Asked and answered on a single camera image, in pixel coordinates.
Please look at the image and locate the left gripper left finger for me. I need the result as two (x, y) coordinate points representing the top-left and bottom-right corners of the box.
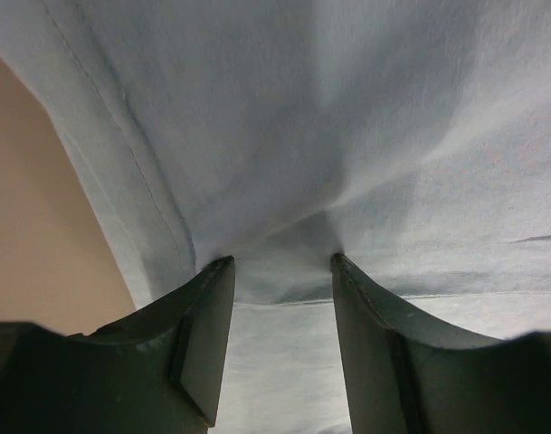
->
(0, 257), (235, 433)

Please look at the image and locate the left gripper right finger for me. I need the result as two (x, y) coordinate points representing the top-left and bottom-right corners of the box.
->
(331, 254), (551, 433)

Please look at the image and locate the light blue t-shirt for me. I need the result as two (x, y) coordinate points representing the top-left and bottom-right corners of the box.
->
(0, 1), (551, 433)

